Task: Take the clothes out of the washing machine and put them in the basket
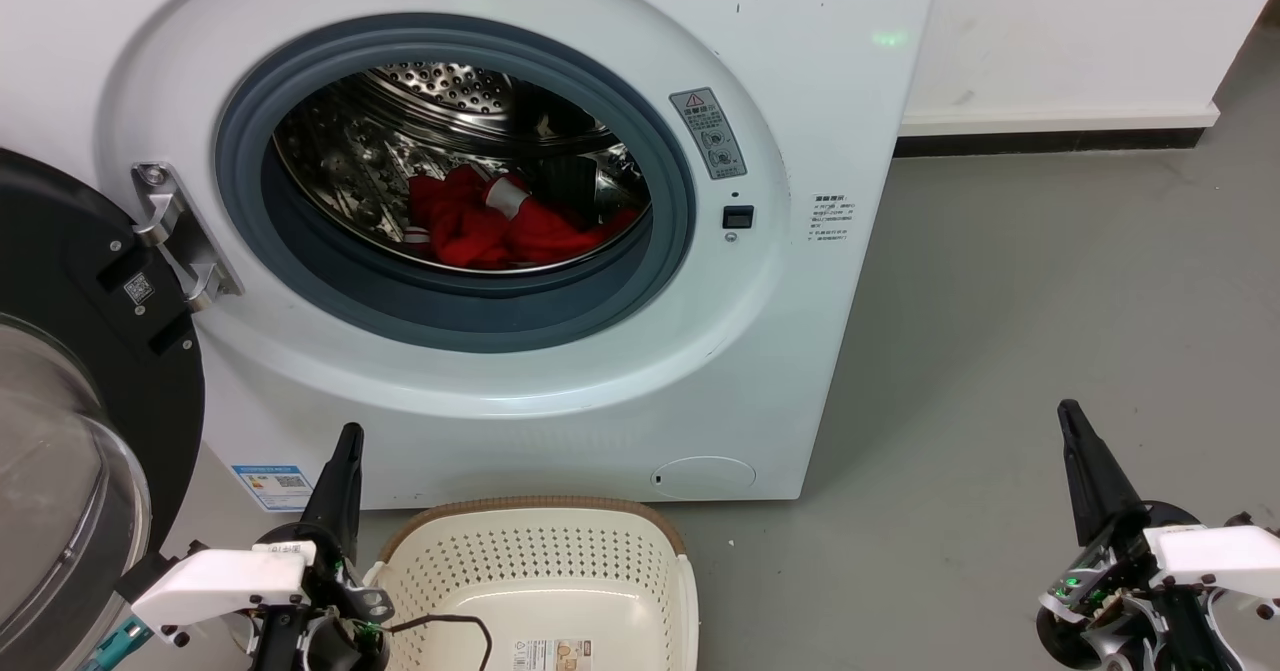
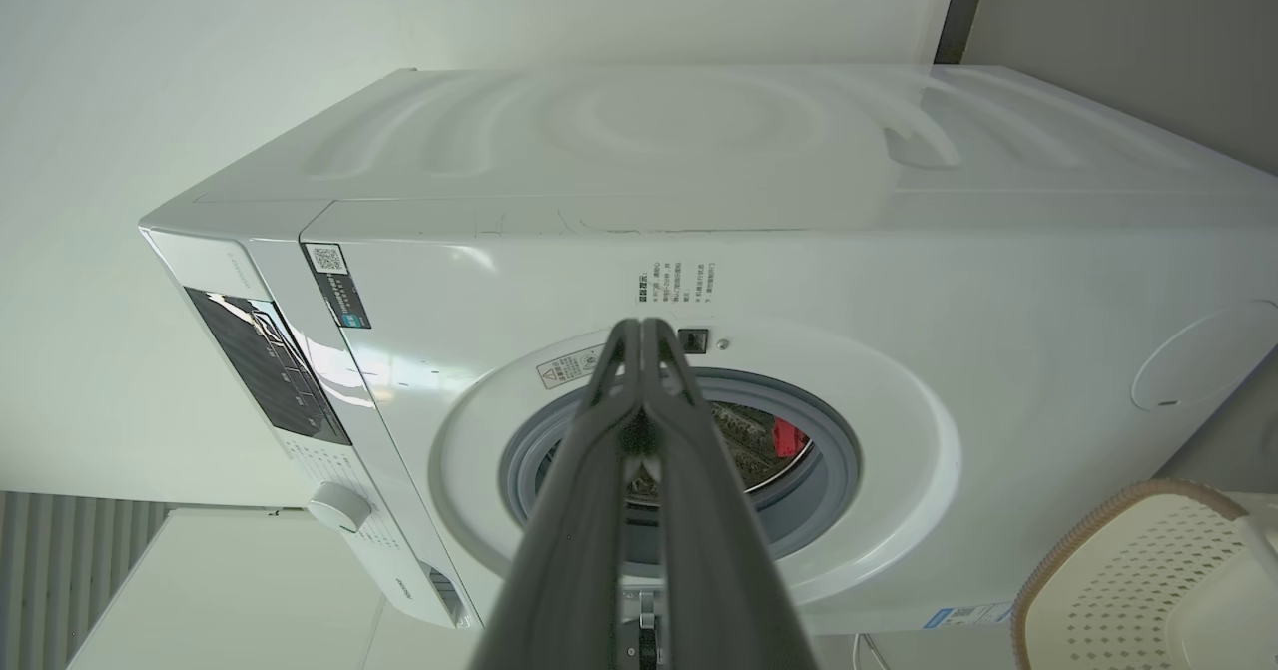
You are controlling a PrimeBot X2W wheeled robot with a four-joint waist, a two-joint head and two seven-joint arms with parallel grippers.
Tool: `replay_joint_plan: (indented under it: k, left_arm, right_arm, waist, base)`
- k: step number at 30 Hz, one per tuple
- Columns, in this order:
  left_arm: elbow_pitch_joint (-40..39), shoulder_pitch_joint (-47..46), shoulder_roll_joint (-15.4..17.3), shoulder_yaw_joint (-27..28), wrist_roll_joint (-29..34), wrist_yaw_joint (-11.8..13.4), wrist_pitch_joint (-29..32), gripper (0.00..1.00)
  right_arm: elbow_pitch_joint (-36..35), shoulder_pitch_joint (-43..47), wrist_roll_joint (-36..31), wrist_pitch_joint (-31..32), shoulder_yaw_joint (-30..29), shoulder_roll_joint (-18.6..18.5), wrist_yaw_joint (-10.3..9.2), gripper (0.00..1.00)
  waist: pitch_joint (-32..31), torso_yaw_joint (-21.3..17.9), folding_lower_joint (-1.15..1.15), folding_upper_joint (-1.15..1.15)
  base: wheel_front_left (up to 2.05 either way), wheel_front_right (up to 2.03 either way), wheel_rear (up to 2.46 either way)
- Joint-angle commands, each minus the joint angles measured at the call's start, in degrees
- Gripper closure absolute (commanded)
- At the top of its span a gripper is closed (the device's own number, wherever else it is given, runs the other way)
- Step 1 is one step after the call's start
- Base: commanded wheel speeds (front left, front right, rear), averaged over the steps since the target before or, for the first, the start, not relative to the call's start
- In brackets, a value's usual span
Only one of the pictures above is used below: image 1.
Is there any red garment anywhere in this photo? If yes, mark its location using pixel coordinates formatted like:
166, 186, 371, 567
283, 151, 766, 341
405, 164, 641, 272

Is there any stainless steel washing machine drum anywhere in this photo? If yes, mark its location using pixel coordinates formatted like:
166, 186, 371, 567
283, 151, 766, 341
272, 61, 653, 274

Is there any white front-load washing machine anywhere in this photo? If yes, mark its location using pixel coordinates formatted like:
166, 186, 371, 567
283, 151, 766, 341
0, 0, 944, 510

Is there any grey rubber door gasket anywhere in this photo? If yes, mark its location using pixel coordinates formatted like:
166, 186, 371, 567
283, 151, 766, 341
214, 13, 697, 354

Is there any cream perforated laundry basket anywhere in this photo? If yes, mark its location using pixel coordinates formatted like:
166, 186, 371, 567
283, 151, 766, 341
362, 496, 699, 671

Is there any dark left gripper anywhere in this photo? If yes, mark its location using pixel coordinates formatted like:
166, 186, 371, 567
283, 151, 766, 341
250, 423, 393, 671

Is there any round drain filter cover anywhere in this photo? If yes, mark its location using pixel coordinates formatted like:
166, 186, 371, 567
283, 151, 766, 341
651, 455, 758, 501

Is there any blue energy label sticker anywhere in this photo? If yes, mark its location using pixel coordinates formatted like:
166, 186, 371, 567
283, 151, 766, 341
231, 464, 316, 512

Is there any printed paper product label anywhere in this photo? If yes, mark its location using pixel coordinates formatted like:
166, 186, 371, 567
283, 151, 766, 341
512, 637, 593, 671

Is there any black baseboard strip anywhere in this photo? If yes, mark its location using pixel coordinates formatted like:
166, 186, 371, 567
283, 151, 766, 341
893, 128, 1207, 159

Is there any silver metal door hinge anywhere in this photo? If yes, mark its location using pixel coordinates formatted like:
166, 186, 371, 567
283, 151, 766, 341
132, 162, 244, 312

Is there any teal cable connector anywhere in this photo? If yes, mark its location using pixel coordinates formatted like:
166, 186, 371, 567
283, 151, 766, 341
85, 619, 153, 671

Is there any thin black cable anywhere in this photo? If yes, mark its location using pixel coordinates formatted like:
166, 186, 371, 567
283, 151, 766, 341
385, 613, 494, 671

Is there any grey warning sticker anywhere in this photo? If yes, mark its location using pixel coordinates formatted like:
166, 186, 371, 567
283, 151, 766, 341
669, 87, 748, 181

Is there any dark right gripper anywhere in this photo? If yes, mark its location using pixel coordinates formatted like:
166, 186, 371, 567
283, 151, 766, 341
1035, 399, 1231, 671

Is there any black round washer door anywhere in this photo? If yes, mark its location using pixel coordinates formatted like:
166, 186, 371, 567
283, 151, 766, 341
0, 148, 206, 671

